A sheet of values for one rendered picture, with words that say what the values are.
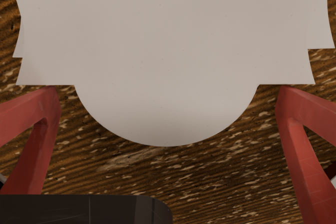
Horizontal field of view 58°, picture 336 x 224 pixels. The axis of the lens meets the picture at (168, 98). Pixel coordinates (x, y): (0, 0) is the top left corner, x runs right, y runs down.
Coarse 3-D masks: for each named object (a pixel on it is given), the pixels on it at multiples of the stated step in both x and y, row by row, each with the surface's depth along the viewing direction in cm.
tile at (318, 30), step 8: (320, 0) 11; (320, 8) 11; (312, 16) 11; (320, 16) 11; (312, 24) 11; (320, 24) 11; (328, 24) 11; (312, 32) 12; (320, 32) 12; (328, 32) 12; (312, 40) 12; (320, 40) 12; (328, 40) 12; (312, 48) 12
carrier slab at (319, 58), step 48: (0, 0) 14; (0, 48) 15; (0, 96) 17; (96, 144) 19; (144, 144) 19; (192, 144) 19; (240, 144) 19; (48, 192) 22; (96, 192) 22; (144, 192) 22; (192, 192) 22; (240, 192) 22; (288, 192) 22
